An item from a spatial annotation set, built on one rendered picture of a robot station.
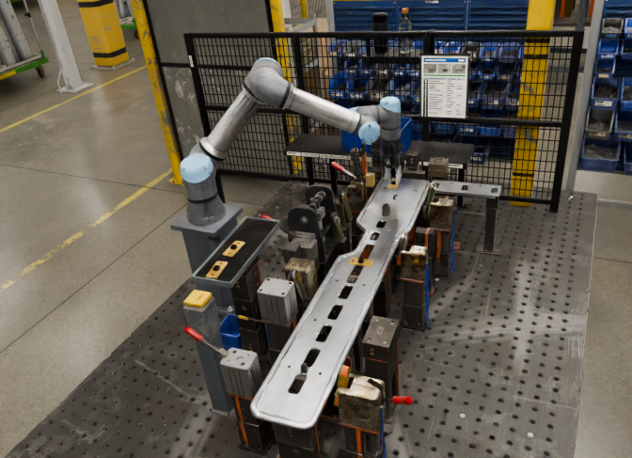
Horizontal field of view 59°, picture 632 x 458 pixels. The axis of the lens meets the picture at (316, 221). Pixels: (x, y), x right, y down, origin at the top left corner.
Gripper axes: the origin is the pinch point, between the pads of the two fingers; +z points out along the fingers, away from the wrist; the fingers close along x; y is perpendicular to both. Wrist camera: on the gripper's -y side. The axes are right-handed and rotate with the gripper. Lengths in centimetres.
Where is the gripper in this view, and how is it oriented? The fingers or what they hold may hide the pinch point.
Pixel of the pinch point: (393, 180)
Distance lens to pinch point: 232.6
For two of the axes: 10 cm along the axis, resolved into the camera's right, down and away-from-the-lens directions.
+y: -3.6, 5.2, -7.7
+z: 1.0, 8.5, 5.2
